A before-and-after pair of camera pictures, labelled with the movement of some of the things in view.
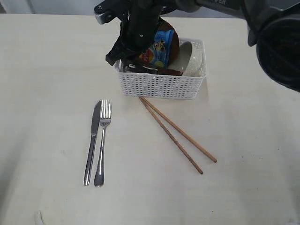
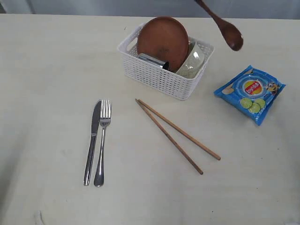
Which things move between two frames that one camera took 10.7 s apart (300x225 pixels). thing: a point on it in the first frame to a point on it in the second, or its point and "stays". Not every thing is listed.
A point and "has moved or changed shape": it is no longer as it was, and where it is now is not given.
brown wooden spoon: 140,69 to 232,36
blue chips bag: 159,54 to 253,91
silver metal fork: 105,116 stays
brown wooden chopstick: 141,99 has moved or changed shape
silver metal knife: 95,125 stays
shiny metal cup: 138,68 to 162,63
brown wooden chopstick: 213,159 has moved or changed shape
